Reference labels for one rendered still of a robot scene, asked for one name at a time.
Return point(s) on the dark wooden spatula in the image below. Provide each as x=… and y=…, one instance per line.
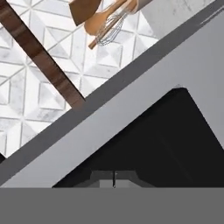
x=83, y=10

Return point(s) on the light wooden spoon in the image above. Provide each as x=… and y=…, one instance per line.
x=94, y=24

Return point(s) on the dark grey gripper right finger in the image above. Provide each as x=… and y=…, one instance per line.
x=125, y=176

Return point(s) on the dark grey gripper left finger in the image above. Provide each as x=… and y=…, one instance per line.
x=102, y=176

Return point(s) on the dark brown wooden shelf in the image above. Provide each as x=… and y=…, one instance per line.
x=43, y=58

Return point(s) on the grey microwave door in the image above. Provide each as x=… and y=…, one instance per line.
x=122, y=108

